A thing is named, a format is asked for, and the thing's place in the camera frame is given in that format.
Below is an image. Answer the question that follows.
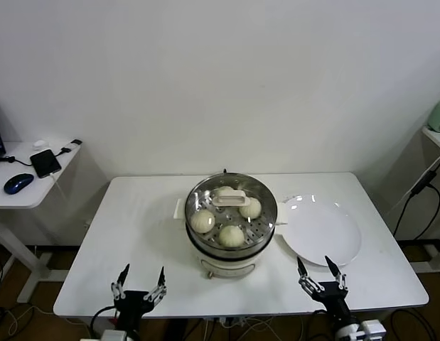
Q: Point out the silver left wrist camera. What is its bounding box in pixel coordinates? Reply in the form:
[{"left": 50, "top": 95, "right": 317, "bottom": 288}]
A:
[{"left": 100, "top": 329, "right": 130, "bottom": 341}]

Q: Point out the white oval plate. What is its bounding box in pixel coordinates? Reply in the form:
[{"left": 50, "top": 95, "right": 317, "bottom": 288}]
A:
[{"left": 281, "top": 193, "right": 363, "bottom": 267}]

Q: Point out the white electric cooker base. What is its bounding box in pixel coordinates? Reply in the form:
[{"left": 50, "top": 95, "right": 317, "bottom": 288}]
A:
[{"left": 186, "top": 227, "right": 277, "bottom": 280}]

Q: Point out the black USB adapter cable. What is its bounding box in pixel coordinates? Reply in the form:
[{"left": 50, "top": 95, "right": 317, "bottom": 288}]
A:
[{"left": 0, "top": 139, "right": 83, "bottom": 168}]

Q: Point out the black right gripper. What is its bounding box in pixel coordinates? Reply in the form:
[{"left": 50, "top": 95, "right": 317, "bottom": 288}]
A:
[{"left": 296, "top": 254, "right": 353, "bottom": 330}]

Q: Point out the white side desk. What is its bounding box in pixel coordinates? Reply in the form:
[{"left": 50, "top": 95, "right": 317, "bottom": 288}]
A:
[{"left": 0, "top": 141, "right": 86, "bottom": 303}]

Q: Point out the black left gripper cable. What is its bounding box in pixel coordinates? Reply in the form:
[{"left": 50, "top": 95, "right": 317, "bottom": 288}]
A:
[{"left": 90, "top": 304, "right": 117, "bottom": 338}]

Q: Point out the perforated steel steamer basket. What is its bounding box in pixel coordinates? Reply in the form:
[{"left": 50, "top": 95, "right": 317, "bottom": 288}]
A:
[{"left": 173, "top": 173, "right": 289, "bottom": 259}]

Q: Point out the black power adapter with cable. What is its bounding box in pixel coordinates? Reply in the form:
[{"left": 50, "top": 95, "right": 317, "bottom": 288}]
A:
[{"left": 392, "top": 169, "right": 440, "bottom": 242}]

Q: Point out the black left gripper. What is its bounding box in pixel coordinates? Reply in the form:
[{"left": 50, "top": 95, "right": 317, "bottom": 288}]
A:
[{"left": 110, "top": 263, "right": 168, "bottom": 333}]

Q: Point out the blue computer mouse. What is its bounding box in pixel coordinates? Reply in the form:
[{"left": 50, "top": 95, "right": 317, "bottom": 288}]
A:
[{"left": 3, "top": 173, "right": 35, "bottom": 195}]

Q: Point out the white steamed baozi bun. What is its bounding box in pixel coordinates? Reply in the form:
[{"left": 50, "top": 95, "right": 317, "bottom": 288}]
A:
[
  {"left": 215, "top": 185, "right": 238, "bottom": 200},
  {"left": 190, "top": 208, "right": 216, "bottom": 234},
  {"left": 218, "top": 224, "right": 246, "bottom": 249},
  {"left": 239, "top": 197, "right": 262, "bottom": 220}
]

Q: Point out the white shelf board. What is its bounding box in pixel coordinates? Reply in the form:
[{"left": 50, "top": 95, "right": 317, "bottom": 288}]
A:
[{"left": 421, "top": 126, "right": 440, "bottom": 152}]

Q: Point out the white phone charging cable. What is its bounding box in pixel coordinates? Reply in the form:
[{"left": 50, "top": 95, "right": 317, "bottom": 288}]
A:
[{"left": 48, "top": 172, "right": 70, "bottom": 205}]

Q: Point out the white power strip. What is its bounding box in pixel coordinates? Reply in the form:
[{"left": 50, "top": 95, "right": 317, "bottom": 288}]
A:
[{"left": 219, "top": 315, "right": 249, "bottom": 328}]

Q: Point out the round glass pot lid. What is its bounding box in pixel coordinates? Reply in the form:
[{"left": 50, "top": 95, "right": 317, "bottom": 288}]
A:
[{"left": 186, "top": 173, "right": 278, "bottom": 255}]

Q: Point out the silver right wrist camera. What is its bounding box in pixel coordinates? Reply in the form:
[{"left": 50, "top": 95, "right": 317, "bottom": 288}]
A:
[{"left": 361, "top": 319, "right": 387, "bottom": 340}]

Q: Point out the black smartphone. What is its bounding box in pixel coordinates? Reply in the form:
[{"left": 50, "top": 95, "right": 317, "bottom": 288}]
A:
[{"left": 30, "top": 148, "right": 63, "bottom": 178}]

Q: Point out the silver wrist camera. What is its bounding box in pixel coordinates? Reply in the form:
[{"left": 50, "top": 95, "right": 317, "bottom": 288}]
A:
[
  {"left": 361, "top": 319, "right": 387, "bottom": 340},
  {"left": 100, "top": 329, "right": 130, "bottom": 341}
]

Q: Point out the thin white cable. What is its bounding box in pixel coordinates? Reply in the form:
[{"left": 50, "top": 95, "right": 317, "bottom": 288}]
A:
[{"left": 393, "top": 151, "right": 440, "bottom": 210}]

